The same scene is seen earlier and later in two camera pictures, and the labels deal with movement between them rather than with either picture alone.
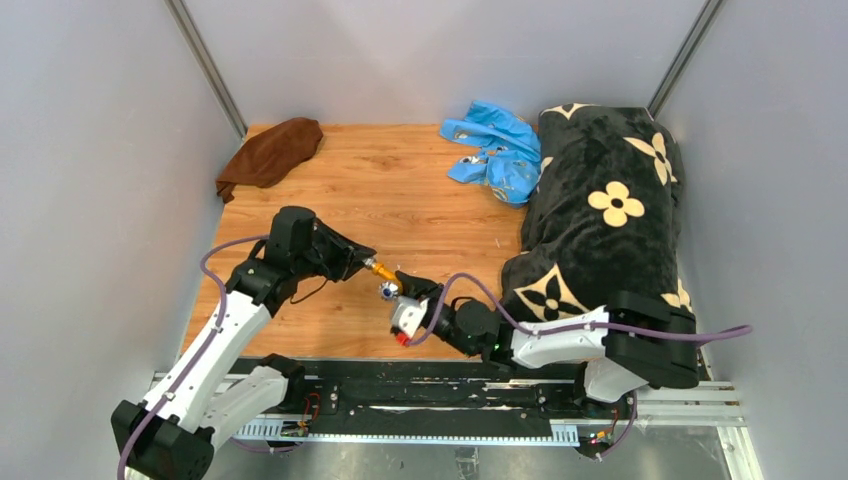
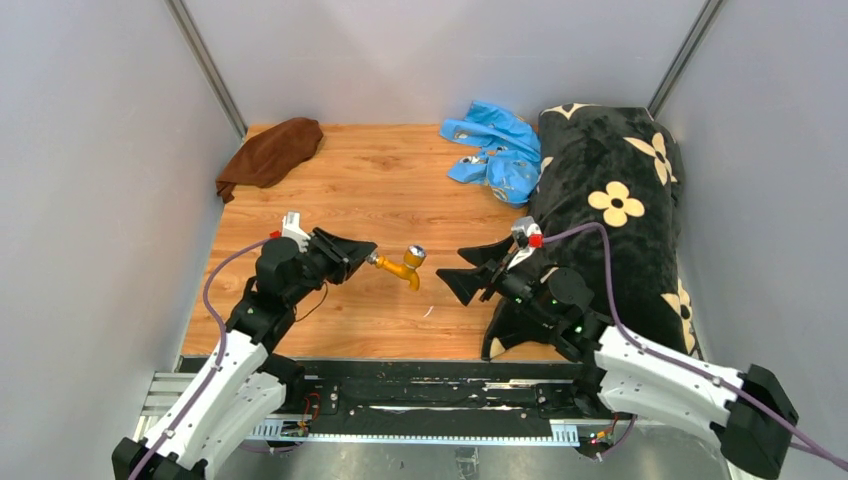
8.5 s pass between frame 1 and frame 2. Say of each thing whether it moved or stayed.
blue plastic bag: stayed
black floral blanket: stayed
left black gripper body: stayed
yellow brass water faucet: moved
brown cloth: stayed
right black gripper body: moved
